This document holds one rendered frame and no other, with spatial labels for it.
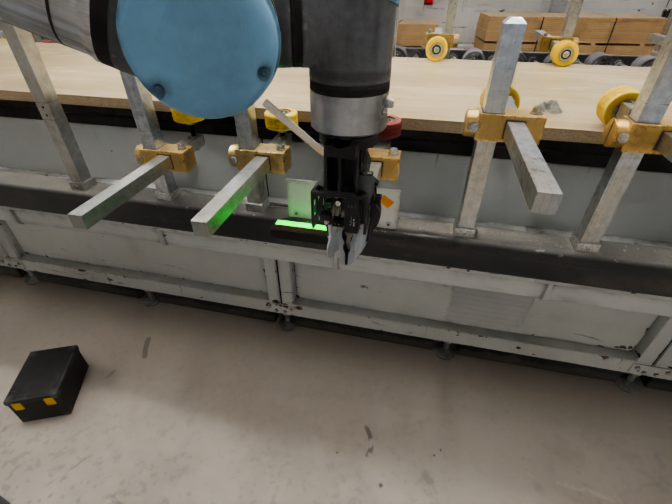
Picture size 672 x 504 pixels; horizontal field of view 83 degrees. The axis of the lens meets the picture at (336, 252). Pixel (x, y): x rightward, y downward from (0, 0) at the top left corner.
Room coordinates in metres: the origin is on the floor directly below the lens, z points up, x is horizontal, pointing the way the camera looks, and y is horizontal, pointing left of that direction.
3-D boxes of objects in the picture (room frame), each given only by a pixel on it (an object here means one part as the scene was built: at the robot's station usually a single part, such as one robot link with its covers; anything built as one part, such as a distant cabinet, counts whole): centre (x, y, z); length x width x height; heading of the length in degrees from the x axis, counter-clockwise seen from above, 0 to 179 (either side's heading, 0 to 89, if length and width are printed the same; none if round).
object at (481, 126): (0.71, -0.31, 0.95); 0.13 x 0.06 x 0.05; 77
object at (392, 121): (0.87, -0.11, 0.85); 0.08 x 0.08 x 0.11
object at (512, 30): (0.72, -0.29, 0.88); 0.03 x 0.03 x 0.48; 77
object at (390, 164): (0.77, -0.07, 0.85); 0.13 x 0.06 x 0.05; 77
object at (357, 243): (0.44, -0.03, 0.86); 0.06 x 0.03 x 0.09; 167
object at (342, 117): (0.45, -0.02, 1.05); 0.10 x 0.09 x 0.05; 77
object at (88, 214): (0.79, 0.42, 0.81); 0.43 x 0.03 x 0.04; 167
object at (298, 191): (0.76, -0.01, 0.75); 0.26 x 0.01 x 0.10; 77
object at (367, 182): (0.44, -0.01, 0.97); 0.09 x 0.08 x 0.12; 167
